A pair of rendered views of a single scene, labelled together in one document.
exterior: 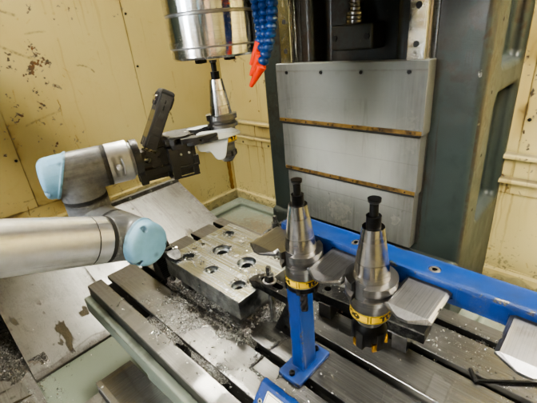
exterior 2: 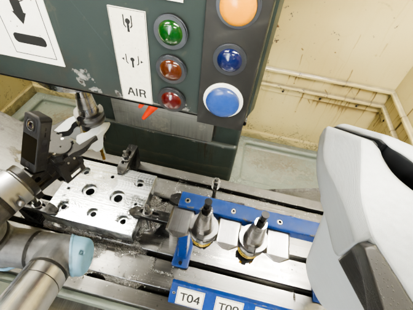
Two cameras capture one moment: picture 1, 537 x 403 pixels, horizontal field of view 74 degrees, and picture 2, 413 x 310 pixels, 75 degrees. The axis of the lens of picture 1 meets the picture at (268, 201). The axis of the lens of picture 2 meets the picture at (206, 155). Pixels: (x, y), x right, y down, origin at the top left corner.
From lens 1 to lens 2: 0.38 m
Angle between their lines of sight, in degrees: 39
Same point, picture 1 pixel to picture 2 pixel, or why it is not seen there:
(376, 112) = not seen: hidden behind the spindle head
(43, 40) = not seen: outside the picture
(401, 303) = (273, 251)
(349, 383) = (211, 253)
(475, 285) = (300, 227)
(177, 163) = (67, 171)
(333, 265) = (228, 234)
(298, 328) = (185, 244)
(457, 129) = not seen: hidden behind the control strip
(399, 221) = (204, 128)
